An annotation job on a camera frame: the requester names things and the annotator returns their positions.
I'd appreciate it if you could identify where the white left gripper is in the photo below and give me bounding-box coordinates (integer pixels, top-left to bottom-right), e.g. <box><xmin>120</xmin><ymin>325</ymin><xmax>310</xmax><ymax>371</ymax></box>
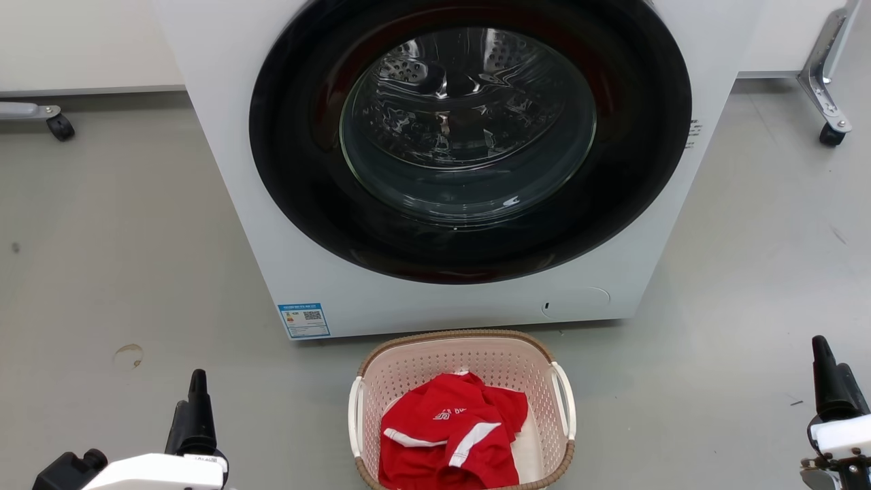
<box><xmin>82</xmin><ymin>370</ymin><xmax>229</xmax><ymax>490</ymax></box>

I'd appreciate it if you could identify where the grey stand leg with caster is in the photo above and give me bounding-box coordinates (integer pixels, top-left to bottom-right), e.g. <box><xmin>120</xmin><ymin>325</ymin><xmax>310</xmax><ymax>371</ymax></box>
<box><xmin>0</xmin><ymin>101</ymin><xmax>76</xmax><ymax>142</ymax></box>
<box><xmin>798</xmin><ymin>0</ymin><xmax>862</xmax><ymax>147</ymax></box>

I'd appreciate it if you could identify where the white front-load washing machine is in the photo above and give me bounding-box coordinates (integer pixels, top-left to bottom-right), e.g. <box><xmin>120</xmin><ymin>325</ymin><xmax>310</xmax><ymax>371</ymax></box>
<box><xmin>153</xmin><ymin>0</ymin><xmax>763</xmax><ymax>340</ymax></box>

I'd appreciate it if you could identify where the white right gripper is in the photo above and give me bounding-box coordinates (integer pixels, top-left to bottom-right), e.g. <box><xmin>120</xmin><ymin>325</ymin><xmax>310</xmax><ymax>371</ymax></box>
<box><xmin>801</xmin><ymin>336</ymin><xmax>871</xmax><ymax>490</ymax></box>

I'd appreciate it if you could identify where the red shirt with white stripes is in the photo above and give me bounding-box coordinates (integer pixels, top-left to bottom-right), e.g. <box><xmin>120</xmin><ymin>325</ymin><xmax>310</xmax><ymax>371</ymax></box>
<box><xmin>378</xmin><ymin>372</ymin><xmax>529</xmax><ymax>490</ymax></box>

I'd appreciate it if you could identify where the beige perforated laundry basket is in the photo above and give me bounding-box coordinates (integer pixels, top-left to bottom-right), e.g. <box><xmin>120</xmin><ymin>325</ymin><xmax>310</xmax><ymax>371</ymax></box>
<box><xmin>348</xmin><ymin>330</ymin><xmax>577</xmax><ymax>490</ymax></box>

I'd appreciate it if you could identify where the black round glass washer door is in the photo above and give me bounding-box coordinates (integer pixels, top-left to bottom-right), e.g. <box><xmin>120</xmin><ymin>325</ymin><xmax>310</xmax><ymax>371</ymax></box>
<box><xmin>248</xmin><ymin>0</ymin><xmax>693</xmax><ymax>284</ymax></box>

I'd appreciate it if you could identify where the blue energy label sticker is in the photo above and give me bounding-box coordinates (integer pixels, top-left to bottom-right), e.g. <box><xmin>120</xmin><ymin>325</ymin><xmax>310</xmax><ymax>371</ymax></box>
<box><xmin>278</xmin><ymin>303</ymin><xmax>331</xmax><ymax>339</ymax></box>

